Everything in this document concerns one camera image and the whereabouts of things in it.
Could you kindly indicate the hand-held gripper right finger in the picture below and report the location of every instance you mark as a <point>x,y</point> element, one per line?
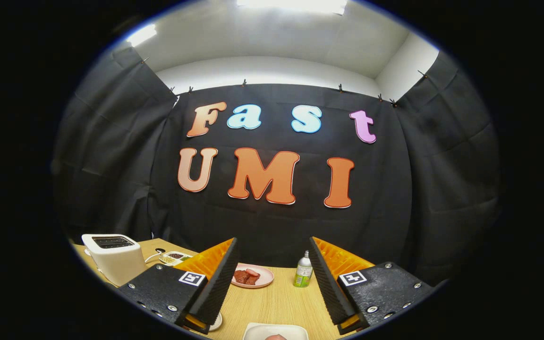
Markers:
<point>328,283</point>

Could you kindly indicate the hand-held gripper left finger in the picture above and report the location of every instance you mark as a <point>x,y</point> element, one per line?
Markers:
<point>220,283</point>

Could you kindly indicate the brown meat piece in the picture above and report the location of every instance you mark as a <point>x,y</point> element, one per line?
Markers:
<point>241,277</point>

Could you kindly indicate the green labelled bottle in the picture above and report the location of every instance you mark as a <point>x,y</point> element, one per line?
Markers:
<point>303,276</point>

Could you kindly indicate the red sausage strip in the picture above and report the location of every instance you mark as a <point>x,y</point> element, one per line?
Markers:
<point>253,272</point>

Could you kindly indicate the round white plate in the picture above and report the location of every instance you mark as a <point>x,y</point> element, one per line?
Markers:
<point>216,322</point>

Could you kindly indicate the pink plate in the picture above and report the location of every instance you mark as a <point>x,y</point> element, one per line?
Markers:
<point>266,278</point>

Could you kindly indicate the white divided spice dish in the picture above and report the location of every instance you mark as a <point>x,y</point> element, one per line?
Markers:
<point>175,257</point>

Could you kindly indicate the squarish white plate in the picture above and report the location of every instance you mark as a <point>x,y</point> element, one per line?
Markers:
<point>255,331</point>

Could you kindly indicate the white toaster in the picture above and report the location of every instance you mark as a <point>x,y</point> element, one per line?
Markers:
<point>118,264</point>

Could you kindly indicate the black backdrop cloth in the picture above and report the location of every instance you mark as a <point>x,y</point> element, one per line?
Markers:
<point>395,189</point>

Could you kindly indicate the row of small cloth clips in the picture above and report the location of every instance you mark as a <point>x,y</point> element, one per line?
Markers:
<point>340,88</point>

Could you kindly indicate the ceiling light panel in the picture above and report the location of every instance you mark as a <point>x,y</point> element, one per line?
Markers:
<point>291,4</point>
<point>142,34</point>

